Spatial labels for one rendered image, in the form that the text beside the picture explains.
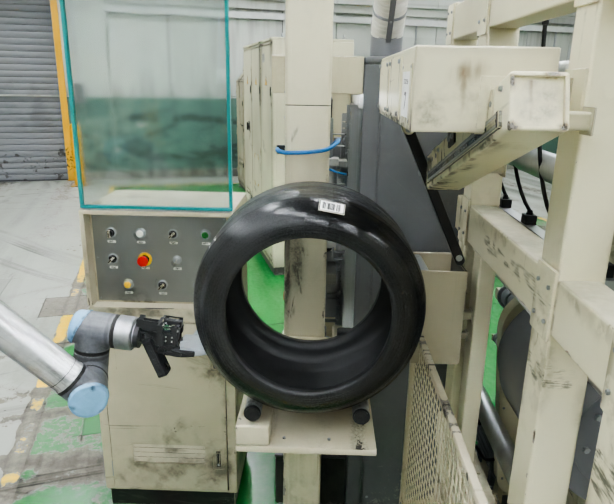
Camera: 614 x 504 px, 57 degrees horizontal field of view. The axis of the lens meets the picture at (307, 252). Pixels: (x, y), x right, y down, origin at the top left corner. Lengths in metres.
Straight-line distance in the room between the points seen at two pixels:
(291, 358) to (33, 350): 0.70
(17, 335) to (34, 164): 9.49
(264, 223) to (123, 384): 1.25
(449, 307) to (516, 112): 0.88
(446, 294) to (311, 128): 0.62
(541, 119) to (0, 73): 10.24
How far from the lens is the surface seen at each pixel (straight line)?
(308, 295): 1.76
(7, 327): 1.45
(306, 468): 2.07
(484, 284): 1.75
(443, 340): 1.78
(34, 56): 10.75
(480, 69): 1.06
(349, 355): 1.69
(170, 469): 2.55
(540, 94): 0.99
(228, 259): 1.33
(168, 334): 1.53
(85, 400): 1.50
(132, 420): 2.46
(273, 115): 4.96
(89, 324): 1.58
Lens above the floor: 1.72
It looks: 17 degrees down
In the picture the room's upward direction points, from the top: 1 degrees clockwise
